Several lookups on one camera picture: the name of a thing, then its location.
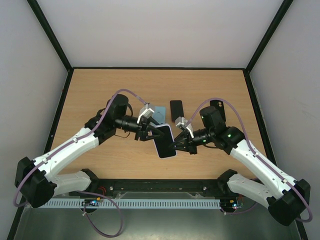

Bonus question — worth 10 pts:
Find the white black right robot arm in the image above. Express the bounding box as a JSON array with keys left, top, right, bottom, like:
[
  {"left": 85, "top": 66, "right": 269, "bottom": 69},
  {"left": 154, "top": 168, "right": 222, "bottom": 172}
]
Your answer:
[{"left": 171, "top": 106, "right": 311, "bottom": 226}]

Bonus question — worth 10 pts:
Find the right circuit board with leds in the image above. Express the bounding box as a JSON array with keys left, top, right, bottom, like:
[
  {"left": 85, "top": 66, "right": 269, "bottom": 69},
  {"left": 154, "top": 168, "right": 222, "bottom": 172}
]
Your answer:
[{"left": 229, "top": 197, "right": 244, "bottom": 209}]

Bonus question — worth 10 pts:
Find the left circuit board with leds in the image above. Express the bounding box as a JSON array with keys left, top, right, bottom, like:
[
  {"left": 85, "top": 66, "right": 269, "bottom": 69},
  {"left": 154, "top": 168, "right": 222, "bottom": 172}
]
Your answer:
[{"left": 81, "top": 197, "right": 104, "bottom": 207}]

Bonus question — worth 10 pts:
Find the white slotted cable duct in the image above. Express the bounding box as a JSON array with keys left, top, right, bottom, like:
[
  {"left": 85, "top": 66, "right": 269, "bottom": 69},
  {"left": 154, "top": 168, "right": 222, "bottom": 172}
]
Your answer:
[{"left": 42, "top": 198, "right": 221, "bottom": 210}]

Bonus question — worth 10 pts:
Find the black enclosure frame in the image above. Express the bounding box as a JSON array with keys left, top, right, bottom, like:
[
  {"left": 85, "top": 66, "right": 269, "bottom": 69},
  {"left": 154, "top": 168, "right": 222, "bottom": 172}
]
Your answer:
[{"left": 4, "top": 0, "right": 320, "bottom": 240}]

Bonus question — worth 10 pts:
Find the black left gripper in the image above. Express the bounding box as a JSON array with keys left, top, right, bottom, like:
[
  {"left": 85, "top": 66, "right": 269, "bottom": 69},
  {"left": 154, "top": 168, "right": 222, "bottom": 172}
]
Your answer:
[{"left": 114, "top": 115, "right": 164, "bottom": 142}]

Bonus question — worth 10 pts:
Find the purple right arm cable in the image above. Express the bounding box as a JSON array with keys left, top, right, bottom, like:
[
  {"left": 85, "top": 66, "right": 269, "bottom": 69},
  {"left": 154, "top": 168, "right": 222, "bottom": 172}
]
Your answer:
[{"left": 186, "top": 97, "right": 313, "bottom": 223}]

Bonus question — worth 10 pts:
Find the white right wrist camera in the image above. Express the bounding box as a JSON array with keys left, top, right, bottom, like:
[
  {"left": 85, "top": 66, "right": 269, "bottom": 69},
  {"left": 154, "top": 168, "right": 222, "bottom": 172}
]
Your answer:
[{"left": 175, "top": 116, "right": 194, "bottom": 139}]

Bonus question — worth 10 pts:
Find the grey metal front plate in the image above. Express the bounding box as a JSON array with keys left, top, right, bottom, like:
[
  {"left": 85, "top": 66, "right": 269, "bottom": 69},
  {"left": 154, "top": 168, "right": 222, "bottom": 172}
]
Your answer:
[{"left": 14, "top": 206, "right": 300, "bottom": 240}]

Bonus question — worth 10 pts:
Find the circuit board with leds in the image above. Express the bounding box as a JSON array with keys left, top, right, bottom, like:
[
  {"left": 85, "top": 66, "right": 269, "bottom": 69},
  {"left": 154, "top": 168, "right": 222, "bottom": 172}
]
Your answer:
[
  {"left": 229, "top": 197, "right": 244, "bottom": 209},
  {"left": 81, "top": 197, "right": 104, "bottom": 207}
]

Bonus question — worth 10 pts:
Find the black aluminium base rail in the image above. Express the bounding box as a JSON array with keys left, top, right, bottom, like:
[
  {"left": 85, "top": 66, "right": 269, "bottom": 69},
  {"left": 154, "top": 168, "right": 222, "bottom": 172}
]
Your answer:
[{"left": 86, "top": 178, "right": 239, "bottom": 199}]

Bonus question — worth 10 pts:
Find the black phone case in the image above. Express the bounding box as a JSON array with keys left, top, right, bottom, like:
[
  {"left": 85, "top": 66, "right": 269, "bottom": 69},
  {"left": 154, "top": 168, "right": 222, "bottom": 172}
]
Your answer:
[{"left": 210, "top": 100, "right": 226, "bottom": 121}]

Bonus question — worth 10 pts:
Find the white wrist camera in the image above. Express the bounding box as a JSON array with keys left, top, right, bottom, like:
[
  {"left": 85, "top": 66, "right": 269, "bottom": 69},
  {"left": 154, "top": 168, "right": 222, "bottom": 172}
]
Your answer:
[
  {"left": 136, "top": 103, "right": 156, "bottom": 124},
  {"left": 175, "top": 116, "right": 194, "bottom": 139}
]

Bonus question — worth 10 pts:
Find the purple smartphone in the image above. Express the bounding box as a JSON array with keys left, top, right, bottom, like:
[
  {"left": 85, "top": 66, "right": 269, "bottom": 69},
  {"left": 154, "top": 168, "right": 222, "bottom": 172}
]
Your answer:
[{"left": 169, "top": 100, "right": 185, "bottom": 123}]

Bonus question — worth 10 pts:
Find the lavender phone case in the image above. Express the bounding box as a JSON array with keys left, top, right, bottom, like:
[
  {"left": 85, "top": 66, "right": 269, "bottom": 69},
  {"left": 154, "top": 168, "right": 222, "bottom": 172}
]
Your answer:
[{"left": 152, "top": 124, "right": 177, "bottom": 159}]

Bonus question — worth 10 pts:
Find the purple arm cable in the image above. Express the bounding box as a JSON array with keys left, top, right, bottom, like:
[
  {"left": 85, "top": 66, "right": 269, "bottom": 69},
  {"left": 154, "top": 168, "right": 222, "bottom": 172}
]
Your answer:
[
  {"left": 12, "top": 88, "right": 150, "bottom": 237},
  {"left": 186, "top": 97, "right": 313, "bottom": 223}
]

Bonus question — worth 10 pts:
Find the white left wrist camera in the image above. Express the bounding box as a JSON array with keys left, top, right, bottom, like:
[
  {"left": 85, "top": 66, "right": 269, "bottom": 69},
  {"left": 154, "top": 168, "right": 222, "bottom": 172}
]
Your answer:
[{"left": 136, "top": 103, "right": 156, "bottom": 124}]

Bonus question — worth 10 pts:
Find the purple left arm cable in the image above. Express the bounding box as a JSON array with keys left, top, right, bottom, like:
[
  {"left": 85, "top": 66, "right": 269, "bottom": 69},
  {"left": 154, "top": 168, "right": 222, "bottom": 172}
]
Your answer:
[{"left": 12, "top": 88, "right": 150, "bottom": 237}]

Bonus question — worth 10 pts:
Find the light blue card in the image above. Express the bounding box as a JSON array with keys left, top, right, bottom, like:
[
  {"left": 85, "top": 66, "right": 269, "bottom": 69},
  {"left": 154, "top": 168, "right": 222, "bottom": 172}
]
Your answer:
[{"left": 152, "top": 106, "right": 166, "bottom": 125}]

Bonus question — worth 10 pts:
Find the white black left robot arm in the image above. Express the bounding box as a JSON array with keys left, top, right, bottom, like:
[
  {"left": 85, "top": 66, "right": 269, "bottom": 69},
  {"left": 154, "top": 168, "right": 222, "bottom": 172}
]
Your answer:
[{"left": 14, "top": 93, "right": 164, "bottom": 208}]

